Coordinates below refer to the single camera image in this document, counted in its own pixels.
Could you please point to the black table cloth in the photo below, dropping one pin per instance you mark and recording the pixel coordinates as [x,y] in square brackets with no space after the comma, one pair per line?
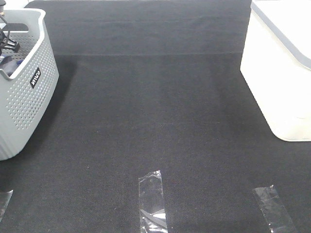
[146,86]

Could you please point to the clear tape strip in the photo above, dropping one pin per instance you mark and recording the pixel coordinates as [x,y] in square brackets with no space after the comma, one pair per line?
[151,204]
[4,201]
[273,210]

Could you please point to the left clear tape strip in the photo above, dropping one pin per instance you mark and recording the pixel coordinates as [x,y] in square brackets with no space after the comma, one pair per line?
[4,201]

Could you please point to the grey towel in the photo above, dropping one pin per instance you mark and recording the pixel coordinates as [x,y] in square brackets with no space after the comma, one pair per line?
[9,65]

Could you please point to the middle clear tape strip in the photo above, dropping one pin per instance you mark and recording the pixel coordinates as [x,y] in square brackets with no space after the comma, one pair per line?
[151,204]

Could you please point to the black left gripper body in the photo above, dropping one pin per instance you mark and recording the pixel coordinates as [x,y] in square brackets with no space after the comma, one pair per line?
[6,43]

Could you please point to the cream woven storage box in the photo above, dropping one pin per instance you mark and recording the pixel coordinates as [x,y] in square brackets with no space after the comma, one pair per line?
[276,65]

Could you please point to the grey perforated laundry basket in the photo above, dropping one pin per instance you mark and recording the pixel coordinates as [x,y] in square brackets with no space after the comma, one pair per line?
[21,107]

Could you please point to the right clear tape strip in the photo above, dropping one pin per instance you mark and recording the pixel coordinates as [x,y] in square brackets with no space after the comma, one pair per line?
[273,210]

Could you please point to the black label on basket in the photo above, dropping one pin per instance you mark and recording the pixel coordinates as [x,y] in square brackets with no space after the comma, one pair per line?
[35,78]

